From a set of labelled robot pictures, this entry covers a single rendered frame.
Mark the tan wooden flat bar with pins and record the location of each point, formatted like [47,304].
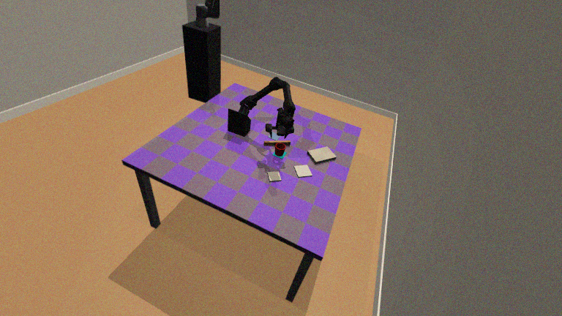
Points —
[274,142]

